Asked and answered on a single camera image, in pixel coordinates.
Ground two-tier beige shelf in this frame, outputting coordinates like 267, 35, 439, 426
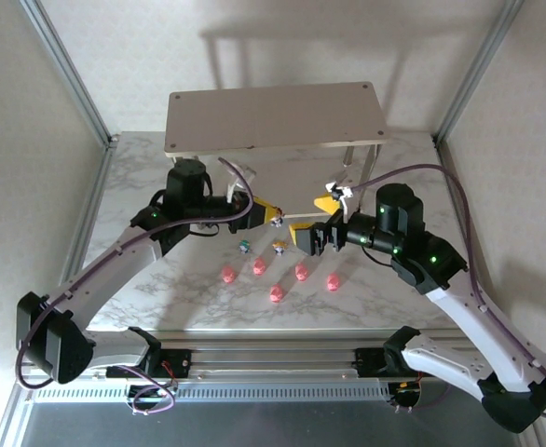
163, 81, 389, 224

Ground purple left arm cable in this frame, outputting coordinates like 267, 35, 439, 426
15, 156, 255, 416

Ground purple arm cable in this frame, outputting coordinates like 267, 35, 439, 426
350, 163, 546, 423
15, 156, 255, 416

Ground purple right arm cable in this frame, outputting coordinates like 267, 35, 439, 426
350, 163, 546, 423

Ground aluminium table side rail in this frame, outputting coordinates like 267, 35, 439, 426
48, 139, 118, 327
433, 137, 505, 327

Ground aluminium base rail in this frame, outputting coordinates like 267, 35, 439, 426
20, 328, 488, 386

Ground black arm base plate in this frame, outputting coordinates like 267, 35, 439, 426
154, 347, 193, 379
354, 346, 395, 378

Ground aluminium frame post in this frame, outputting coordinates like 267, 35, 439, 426
432, 0, 528, 144
19, 0, 119, 149

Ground slotted grey cable duct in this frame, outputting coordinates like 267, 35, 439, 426
30, 375, 395, 404

